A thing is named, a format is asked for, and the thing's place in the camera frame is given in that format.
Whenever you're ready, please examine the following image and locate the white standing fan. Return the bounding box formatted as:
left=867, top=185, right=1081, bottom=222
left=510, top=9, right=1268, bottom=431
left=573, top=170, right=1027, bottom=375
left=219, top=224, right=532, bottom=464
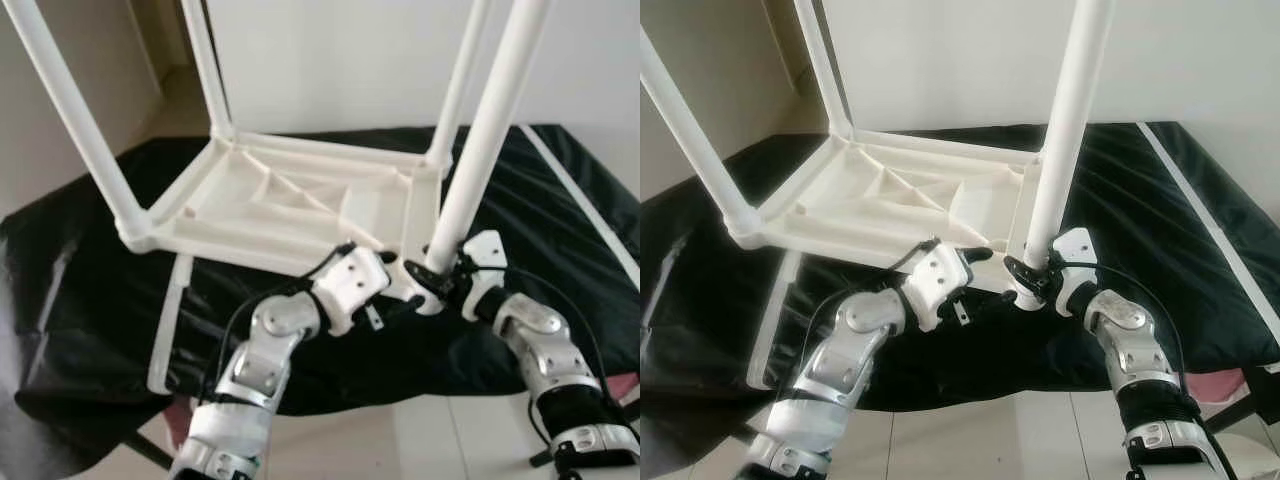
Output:
left=1218, top=430, right=1280, bottom=480

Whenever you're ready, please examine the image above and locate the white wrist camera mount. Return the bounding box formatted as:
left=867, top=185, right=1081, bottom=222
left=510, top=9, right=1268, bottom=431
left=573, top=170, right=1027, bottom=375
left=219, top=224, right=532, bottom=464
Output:
left=310, top=247, right=392, bottom=337
left=461, top=230, right=509, bottom=322
left=1051, top=228, right=1099, bottom=317
left=904, top=242, right=972, bottom=332

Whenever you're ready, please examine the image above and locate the grey tape strip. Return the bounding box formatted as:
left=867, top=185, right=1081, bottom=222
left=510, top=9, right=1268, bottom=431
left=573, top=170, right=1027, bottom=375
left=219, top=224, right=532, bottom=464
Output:
left=520, top=125, right=641, bottom=291
left=147, top=255, right=194, bottom=394
left=1137, top=122, right=1280, bottom=313
left=747, top=250, right=802, bottom=390

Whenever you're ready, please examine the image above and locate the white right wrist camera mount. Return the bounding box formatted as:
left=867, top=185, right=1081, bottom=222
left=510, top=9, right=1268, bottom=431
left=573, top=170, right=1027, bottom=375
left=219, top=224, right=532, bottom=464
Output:
left=1051, top=228, right=1099, bottom=317
left=461, top=230, right=509, bottom=322

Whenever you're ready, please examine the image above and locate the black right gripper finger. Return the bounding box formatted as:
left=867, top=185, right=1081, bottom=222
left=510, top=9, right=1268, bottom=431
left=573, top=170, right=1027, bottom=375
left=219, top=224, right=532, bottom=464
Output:
left=400, top=259, right=447, bottom=297
left=1002, top=254, right=1042, bottom=292

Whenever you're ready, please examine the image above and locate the pink plastic object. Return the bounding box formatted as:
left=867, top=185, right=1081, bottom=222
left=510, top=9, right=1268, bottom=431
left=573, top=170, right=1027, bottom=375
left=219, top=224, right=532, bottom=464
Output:
left=165, top=396, right=197, bottom=441

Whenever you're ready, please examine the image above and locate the black metal table frame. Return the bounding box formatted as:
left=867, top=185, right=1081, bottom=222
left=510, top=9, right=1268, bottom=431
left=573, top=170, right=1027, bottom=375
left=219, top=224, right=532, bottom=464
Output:
left=735, top=364, right=1280, bottom=446
left=118, top=428, right=641, bottom=473

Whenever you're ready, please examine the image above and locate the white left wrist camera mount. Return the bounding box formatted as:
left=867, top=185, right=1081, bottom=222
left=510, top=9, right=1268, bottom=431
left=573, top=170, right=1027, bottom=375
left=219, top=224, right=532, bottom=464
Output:
left=904, top=242, right=972, bottom=332
left=310, top=247, right=392, bottom=337

